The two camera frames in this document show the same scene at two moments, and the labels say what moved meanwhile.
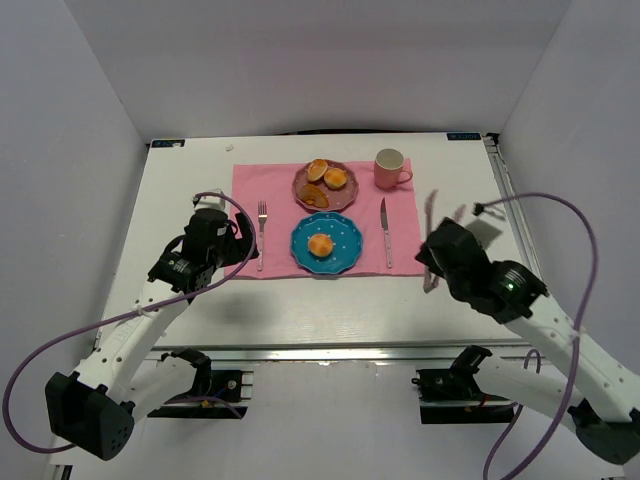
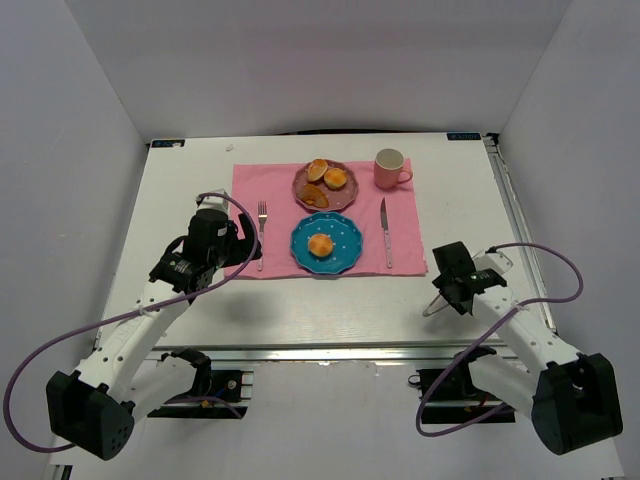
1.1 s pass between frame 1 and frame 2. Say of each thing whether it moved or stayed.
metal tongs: moved
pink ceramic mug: stayed
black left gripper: stayed
